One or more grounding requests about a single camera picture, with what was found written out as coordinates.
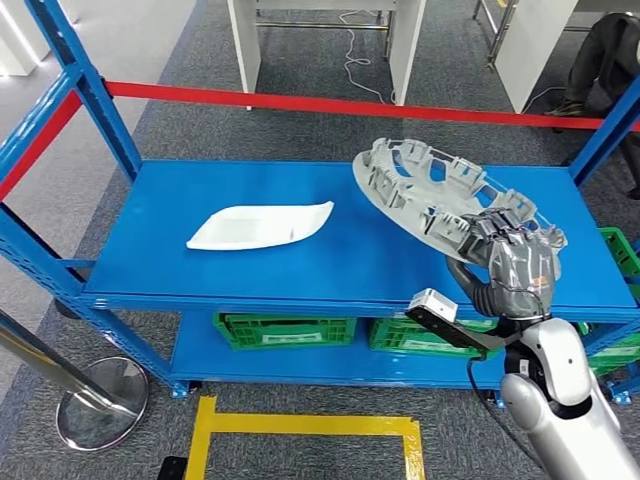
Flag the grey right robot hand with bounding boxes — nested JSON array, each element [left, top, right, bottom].
[[446, 208, 564, 321]]

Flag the grey plastic wheel hubcap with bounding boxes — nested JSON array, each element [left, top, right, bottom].
[[352, 137, 568, 268]]

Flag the blue metal shelf rack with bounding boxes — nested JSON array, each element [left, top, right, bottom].
[[0, 0, 640, 407]]

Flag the white plastic trim part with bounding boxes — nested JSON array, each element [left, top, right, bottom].
[[186, 200, 335, 252]]

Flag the black robot body part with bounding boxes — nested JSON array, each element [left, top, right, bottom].
[[156, 455, 189, 480]]

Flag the white desk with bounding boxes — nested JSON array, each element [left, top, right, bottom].
[[227, 0, 427, 112], [472, 0, 640, 115]]

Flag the person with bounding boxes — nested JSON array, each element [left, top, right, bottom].
[[545, 11, 640, 201]]

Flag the yellow floor tape rectangle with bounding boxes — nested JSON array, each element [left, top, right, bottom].
[[183, 395, 426, 480]]

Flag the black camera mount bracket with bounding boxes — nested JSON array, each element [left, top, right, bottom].
[[405, 307, 507, 354]]

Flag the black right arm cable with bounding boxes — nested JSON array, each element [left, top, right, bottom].
[[466, 356, 549, 473]]

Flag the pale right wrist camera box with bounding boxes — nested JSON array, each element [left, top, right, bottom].
[[405, 288, 459, 326]]

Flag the white floor cable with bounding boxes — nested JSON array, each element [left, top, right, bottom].
[[339, 7, 397, 106]]

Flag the chrome stanchion post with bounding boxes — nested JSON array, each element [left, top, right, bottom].
[[0, 307, 150, 454]]

